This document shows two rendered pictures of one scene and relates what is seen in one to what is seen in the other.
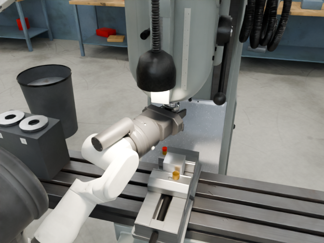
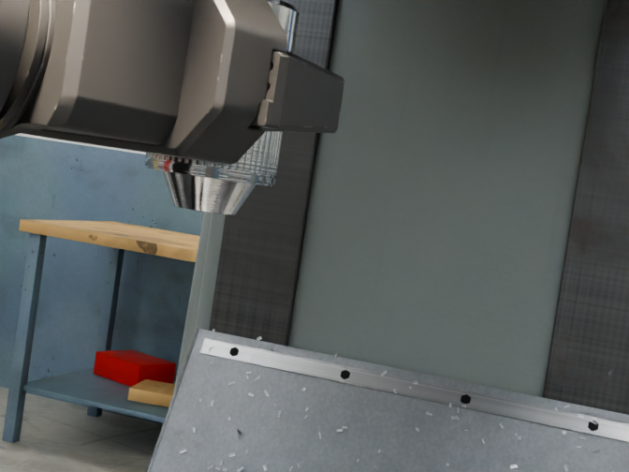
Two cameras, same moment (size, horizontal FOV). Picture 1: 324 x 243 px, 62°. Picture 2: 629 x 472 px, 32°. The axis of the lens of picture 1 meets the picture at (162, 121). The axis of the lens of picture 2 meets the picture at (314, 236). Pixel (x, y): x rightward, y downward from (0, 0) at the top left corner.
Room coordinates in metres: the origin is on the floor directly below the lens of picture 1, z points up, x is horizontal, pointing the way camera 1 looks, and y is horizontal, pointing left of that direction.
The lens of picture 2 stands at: (0.24, -0.10, 1.21)
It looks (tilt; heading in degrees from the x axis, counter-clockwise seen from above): 3 degrees down; 5
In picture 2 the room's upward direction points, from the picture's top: 8 degrees clockwise
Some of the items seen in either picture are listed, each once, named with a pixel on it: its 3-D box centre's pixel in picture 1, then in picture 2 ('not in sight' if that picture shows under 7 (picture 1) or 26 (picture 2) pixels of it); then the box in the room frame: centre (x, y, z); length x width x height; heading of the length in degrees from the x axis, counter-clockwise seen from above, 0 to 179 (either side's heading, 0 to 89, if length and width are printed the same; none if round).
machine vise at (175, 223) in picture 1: (171, 184); not in sight; (0.60, -0.03, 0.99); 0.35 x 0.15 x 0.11; 164
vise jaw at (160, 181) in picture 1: (169, 183); not in sight; (0.58, -0.02, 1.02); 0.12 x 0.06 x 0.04; 74
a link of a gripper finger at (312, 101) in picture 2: (180, 116); (284, 91); (0.62, -0.05, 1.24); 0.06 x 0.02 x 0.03; 143
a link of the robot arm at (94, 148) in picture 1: (115, 144); not in sight; (0.48, 0.10, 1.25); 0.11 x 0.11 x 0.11; 53
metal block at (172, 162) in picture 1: (174, 166); not in sight; (0.63, -0.04, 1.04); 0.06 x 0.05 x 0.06; 74
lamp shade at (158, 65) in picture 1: (155, 67); not in sight; (0.45, 0.01, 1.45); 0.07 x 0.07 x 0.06
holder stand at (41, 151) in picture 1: (29, 142); not in sight; (0.76, 0.48, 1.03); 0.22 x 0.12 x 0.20; 71
